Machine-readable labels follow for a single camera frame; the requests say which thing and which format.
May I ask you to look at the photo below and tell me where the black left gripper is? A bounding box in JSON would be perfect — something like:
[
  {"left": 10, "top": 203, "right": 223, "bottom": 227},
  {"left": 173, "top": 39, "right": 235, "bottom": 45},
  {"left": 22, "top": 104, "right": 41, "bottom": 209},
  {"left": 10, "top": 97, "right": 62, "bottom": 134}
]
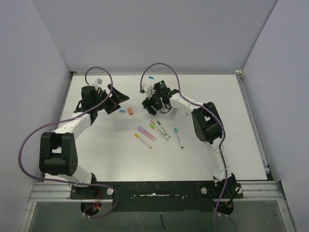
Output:
[{"left": 93, "top": 85, "right": 129, "bottom": 114}]

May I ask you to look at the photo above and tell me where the orange highlighter cap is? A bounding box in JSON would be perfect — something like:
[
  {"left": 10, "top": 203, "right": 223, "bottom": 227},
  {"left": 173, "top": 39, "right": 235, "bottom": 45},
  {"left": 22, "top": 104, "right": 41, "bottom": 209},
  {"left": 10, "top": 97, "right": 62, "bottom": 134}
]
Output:
[{"left": 127, "top": 108, "right": 134, "bottom": 115}]

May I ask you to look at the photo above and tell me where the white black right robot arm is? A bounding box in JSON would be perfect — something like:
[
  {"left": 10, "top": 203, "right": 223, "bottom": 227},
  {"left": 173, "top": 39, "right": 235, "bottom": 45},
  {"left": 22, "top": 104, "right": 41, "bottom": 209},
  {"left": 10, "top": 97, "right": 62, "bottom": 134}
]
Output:
[{"left": 140, "top": 81, "right": 235, "bottom": 198}]

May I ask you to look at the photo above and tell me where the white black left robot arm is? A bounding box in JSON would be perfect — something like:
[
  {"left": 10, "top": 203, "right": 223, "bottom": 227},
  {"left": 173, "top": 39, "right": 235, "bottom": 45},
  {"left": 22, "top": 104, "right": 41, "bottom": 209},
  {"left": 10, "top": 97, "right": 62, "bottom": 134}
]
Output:
[{"left": 39, "top": 84, "right": 129, "bottom": 199}]

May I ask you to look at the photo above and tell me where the teal green cap pen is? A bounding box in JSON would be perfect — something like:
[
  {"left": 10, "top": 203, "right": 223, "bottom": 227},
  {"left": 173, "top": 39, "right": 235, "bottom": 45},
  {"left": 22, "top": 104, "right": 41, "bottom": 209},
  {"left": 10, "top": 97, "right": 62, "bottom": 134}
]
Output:
[{"left": 157, "top": 120, "right": 171, "bottom": 138}]

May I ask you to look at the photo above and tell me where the pink orange cap pen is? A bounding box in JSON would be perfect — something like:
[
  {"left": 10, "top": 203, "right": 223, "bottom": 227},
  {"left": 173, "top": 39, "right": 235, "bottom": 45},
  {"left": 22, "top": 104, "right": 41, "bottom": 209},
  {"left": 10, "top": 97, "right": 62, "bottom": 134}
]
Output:
[{"left": 150, "top": 120, "right": 167, "bottom": 136}]

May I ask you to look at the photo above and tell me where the teal cap white pen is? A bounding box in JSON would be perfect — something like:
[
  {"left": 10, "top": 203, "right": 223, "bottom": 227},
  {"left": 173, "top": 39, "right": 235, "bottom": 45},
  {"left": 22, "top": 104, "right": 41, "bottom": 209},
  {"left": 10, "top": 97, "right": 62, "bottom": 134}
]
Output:
[{"left": 174, "top": 128, "right": 184, "bottom": 149}]

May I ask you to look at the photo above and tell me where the yellow cap pen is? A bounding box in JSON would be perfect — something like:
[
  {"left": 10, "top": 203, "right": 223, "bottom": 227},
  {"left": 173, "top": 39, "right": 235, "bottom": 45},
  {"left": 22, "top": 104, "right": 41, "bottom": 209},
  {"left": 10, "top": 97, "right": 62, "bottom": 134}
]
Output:
[{"left": 134, "top": 133, "right": 152, "bottom": 149}]

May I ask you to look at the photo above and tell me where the purple highlighter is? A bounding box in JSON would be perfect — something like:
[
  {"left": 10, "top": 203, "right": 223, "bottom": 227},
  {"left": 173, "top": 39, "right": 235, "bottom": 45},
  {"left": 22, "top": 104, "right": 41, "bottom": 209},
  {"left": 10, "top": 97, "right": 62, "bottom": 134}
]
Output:
[{"left": 138, "top": 126, "right": 156, "bottom": 142}]

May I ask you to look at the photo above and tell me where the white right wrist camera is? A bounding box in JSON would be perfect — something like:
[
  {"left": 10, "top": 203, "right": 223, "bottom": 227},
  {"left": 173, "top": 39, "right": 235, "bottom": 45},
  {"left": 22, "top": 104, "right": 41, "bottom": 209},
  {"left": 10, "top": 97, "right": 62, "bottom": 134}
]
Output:
[{"left": 140, "top": 83, "right": 153, "bottom": 96}]

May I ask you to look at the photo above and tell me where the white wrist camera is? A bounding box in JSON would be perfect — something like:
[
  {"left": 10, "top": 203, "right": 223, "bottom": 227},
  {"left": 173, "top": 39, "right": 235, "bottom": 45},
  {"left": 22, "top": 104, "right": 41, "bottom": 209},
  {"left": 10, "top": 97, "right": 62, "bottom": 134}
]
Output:
[
  {"left": 140, "top": 83, "right": 153, "bottom": 96},
  {"left": 92, "top": 78, "right": 102, "bottom": 88}
]

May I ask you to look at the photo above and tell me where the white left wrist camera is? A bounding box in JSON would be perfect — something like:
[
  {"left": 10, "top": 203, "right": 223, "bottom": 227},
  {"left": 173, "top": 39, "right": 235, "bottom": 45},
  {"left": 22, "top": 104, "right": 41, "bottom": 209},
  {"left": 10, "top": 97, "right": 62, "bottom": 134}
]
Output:
[{"left": 92, "top": 78, "right": 102, "bottom": 88}]

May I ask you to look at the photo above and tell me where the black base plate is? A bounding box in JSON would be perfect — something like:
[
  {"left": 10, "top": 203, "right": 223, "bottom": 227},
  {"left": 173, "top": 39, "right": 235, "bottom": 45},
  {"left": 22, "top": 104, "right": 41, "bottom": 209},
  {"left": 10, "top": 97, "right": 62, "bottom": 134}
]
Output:
[{"left": 70, "top": 181, "right": 243, "bottom": 214}]

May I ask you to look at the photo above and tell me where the aluminium right rail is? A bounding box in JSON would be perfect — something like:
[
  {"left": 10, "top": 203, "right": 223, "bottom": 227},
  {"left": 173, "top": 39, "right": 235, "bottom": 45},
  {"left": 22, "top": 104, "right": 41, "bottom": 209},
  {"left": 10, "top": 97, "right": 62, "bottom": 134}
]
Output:
[{"left": 235, "top": 70, "right": 273, "bottom": 181}]

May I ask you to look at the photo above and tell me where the aluminium rail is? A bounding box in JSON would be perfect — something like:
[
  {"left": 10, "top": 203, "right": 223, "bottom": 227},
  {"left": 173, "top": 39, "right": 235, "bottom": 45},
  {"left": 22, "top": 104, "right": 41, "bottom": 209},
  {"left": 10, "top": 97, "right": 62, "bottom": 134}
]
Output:
[
  {"left": 235, "top": 70, "right": 273, "bottom": 181},
  {"left": 20, "top": 181, "right": 296, "bottom": 232}
]

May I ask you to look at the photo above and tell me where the aluminium front rail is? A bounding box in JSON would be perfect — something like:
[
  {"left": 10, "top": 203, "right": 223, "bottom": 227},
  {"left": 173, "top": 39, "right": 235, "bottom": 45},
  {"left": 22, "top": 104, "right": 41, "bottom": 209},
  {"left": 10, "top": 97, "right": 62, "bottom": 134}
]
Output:
[{"left": 20, "top": 181, "right": 296, "bottom": 232}]

